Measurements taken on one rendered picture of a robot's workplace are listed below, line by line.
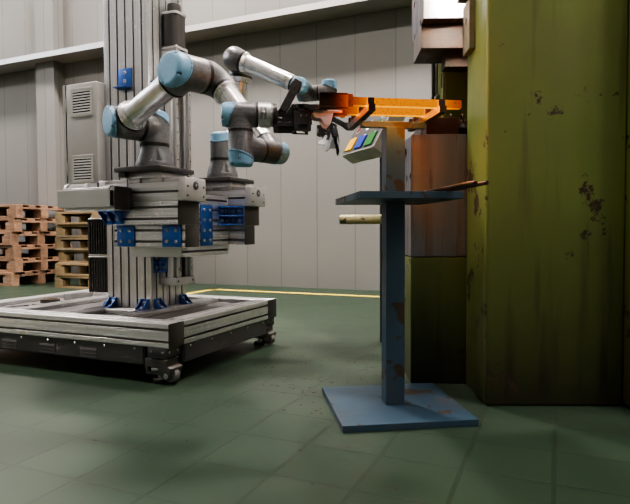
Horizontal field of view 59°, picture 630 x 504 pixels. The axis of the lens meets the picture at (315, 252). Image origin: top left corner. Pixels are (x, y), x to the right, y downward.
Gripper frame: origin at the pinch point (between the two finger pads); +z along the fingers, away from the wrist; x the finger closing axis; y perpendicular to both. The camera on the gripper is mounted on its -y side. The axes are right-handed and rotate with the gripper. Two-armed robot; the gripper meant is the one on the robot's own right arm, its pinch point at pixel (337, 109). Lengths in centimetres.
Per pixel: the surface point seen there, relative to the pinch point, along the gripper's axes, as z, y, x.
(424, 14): 40, -44, -35
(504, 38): 53, -23, 3
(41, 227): -250, 31, -483
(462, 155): 50, 10, -24
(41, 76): -268, -152, -549
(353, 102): 2.4, 0.8, 13.8
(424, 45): 41, -34, -40
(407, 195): 16.4, 27.6, 20.0
